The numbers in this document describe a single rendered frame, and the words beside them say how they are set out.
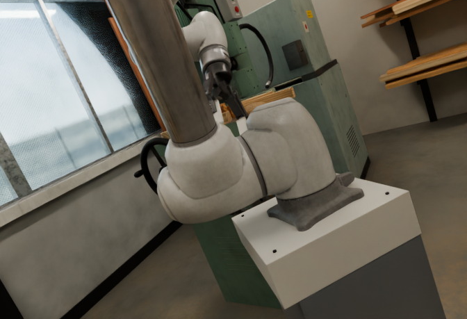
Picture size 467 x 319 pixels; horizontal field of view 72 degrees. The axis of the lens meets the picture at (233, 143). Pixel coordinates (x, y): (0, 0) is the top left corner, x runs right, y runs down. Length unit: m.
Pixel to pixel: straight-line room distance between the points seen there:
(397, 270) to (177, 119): 0.55
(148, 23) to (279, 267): 0.49
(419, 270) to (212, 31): 0.80
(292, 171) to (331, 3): 2.96
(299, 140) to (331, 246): 0.22
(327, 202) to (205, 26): 0.61
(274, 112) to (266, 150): 0.08
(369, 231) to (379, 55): 2.89
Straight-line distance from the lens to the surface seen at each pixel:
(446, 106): 3.60
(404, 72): 3.02
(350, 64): 3.55
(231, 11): 1.67
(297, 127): 0.70
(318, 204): 0.74
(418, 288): 0.86
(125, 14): 0.57
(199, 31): 1.00
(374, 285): 0.78
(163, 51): 0.57
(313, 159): 0.71
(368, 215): 0.71
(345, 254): 0.71
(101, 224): 2.60
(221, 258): 1.66
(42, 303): 2.45
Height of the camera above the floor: 1.04
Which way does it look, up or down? 10 degrees down
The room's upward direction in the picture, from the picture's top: 22 degrees counter-clockwise
